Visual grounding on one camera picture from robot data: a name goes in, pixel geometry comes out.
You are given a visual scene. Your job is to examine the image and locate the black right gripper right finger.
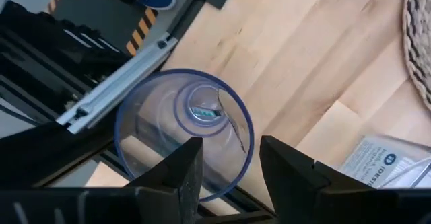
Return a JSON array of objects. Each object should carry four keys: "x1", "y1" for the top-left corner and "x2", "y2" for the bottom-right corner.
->
[{"x1": 259, "y1": 135, "x2": 431, "y2": 224}]

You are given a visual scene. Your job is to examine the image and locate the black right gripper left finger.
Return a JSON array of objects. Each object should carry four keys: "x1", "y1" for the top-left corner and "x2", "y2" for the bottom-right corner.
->
[{"x1": 0, "y1": 136, "x2": 204, "y2": 224}]

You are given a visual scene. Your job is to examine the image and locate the clear blue-rimmed cup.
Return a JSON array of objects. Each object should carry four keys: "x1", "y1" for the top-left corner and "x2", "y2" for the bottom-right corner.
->
[{"x1": 113, "y1": 68, "x2": 255, "y2": 203}]

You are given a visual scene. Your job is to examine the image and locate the clear plastic container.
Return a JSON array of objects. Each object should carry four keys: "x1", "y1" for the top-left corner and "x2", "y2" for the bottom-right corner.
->
[{"x1": 338, "y1": 135, "x2": 431, "y2": 190}]

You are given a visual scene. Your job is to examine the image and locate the round woven placemat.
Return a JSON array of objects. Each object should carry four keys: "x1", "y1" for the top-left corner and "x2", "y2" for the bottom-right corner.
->
[{"x1": 402, "y1": 0, "x2": 431, "y2": 112}]

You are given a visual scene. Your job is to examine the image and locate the aluminium table rail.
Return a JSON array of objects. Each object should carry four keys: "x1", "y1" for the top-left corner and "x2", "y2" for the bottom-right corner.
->
[{"x1": 55, "y1": 35, "x2": 178, "y2": 135}]

